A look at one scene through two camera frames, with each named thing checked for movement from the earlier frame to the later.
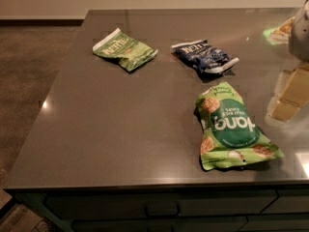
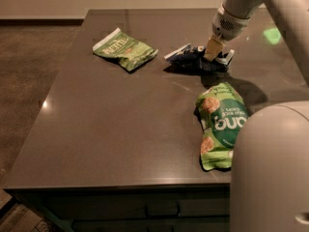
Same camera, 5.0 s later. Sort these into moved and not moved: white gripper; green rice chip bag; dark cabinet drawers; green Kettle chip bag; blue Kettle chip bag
Moved: blue Kettle chip bag; white gripper
Not moved: green Kettle chip bag; dark cabinet drawers; green rice chip bag
